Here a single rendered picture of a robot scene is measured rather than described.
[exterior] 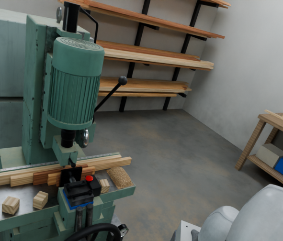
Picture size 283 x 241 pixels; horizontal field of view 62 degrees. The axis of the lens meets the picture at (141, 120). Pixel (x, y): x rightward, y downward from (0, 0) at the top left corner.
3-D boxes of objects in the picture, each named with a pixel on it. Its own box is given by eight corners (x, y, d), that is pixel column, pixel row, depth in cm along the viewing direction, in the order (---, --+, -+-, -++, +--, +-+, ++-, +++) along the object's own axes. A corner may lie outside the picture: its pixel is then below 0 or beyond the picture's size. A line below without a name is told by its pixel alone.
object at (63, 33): (59, 49, 89) (64, 1, 82) (54, 44, 95) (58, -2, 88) (79, 52, 94) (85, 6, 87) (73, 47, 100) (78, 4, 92)
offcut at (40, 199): (47, 201, 93) (48, 193, 91) (41, 209, 89) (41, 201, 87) (39, 198, 93) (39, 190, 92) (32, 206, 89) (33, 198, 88)
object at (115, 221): (109, 246, 122) (112, 236, 118) (99, 227, 130) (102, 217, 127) (123, 240, 127) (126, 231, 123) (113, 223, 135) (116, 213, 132)
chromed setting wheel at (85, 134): (82, 153, 117) (85, 132, 111) (73, 140, 125) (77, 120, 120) (87, 153, 118) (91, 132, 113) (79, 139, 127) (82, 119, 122)
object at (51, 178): (48, 185, 101) (49, 177, 98) (47, 182, 102) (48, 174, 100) (94, 176, 113) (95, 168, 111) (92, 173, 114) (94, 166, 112)
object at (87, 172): (56, 187, 101) (57, 177, 99) (55, 184, 102) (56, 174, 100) (91, 180, 110) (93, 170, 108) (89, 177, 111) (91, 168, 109)
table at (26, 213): (-8, 259, 75) (-9, 247, 73) (-14, 192, 97) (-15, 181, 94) (143, 209, 110) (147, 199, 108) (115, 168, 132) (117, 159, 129)
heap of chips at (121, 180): (118, 189, 109) (119, 183, 108) (105, 170, 119) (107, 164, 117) (134, 185, 114) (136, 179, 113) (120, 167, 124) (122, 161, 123)
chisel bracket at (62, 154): (60, 169, 99) (62, 153, 95) (51, 150, 109) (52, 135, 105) (76, 166, 103) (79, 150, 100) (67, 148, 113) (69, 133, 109)
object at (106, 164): (10, 187, 95) (10, 179, 93) (10, 183, 96) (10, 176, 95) (130, 164, 128) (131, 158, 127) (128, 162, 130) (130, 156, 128)
